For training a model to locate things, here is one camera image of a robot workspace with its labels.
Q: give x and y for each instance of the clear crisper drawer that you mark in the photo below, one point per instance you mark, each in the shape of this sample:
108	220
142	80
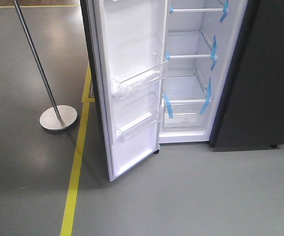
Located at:
184	115

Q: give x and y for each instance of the open fridge door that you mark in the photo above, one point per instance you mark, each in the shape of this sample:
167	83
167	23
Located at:
125	43

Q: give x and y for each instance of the lower clear door bin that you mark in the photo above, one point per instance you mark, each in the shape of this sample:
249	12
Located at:
127	130

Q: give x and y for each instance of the metal stanchion post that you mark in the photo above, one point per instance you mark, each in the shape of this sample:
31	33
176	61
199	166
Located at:
57	117

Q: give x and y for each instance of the dark grey fridge body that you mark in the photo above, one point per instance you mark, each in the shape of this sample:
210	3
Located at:
230	53

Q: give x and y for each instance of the clear door bin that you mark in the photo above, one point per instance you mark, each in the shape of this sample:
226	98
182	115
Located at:
122	88
127	130

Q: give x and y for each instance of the middle clear door bin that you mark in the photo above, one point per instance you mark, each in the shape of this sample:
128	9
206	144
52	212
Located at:
122	88

